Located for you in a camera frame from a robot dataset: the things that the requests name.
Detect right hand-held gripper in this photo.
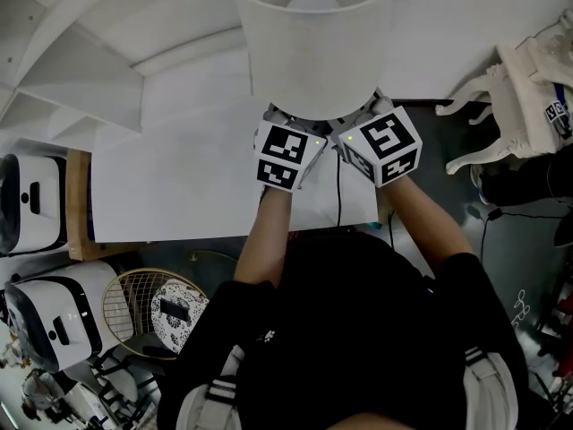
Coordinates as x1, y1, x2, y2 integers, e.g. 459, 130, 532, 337
329, 97, 423, 189

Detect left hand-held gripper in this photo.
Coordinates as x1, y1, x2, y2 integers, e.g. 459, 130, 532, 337
252, 108, 329, 194

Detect person's left forearm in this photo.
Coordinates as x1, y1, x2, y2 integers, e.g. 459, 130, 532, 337
232, 185, 295, 289

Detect person's right forearm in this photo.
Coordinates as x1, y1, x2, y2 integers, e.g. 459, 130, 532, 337
384, 177, 476, 275

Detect white ornate chair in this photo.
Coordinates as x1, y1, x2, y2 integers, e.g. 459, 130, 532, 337
434, 63, 529, 176

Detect person's black shirt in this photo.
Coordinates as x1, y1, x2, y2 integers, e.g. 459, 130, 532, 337
156, 230, 531, 430

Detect black-and-white patterned cushion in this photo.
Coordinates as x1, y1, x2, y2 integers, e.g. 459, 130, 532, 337
150, 279, 210, 356

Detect white shelf unit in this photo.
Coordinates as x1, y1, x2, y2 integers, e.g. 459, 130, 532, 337
0, 0, 252, 151

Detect white robot unit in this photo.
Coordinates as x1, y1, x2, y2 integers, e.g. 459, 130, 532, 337
0, 152, 69, 258
3, 259, 123, 374

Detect black power cable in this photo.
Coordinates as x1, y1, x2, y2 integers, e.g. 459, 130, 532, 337
335, 159, 344, 228

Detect black floor cable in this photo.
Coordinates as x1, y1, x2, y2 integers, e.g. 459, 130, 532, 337
466, 203, 573, 268

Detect gold wire basket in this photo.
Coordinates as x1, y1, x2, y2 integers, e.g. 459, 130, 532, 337
101, 267, 208, 361

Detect white backpack straps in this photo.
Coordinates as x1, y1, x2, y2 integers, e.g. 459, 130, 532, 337
175, 345, 520, 430

